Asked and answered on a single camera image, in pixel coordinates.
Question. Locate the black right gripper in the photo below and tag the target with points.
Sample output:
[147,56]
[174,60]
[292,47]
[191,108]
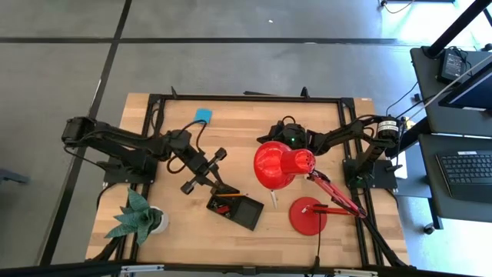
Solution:
[290,134]

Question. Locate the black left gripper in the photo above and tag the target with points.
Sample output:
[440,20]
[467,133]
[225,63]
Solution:
[198,161]

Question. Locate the orange pencil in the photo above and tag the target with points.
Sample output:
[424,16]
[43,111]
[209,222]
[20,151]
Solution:
[230,195]

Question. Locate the black mesh desk organizer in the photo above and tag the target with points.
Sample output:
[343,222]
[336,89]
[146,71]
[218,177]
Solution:
[246,211]

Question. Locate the blue sticky note pad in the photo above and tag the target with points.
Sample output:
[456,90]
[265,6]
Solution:
[203,115]

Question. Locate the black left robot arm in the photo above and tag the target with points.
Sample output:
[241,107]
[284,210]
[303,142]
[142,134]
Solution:
[115,134]

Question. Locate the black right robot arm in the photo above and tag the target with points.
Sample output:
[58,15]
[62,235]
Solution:
[346,134]

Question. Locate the red desk lamp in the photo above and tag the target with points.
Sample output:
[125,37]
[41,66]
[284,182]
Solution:
[276,161]

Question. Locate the green artificial plant white pot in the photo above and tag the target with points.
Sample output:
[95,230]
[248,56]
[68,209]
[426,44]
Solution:
[138,217]

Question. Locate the dark grey keyboard desk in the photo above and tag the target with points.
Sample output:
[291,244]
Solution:
[430,192]

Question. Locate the black rig crossbar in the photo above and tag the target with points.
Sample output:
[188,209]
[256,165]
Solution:
[57,269]

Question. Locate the black power adapter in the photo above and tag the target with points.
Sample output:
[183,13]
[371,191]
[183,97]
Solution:
[453,65]

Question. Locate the black keyboard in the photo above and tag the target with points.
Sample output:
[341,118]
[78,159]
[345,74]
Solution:
[467,175]

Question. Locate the black monitor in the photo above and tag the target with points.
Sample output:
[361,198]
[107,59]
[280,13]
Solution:
[473,92]

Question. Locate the black table frame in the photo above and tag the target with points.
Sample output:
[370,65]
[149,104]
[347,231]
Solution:
[250,98]

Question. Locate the tall black post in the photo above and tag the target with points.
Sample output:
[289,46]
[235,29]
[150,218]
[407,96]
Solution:
[457,29]

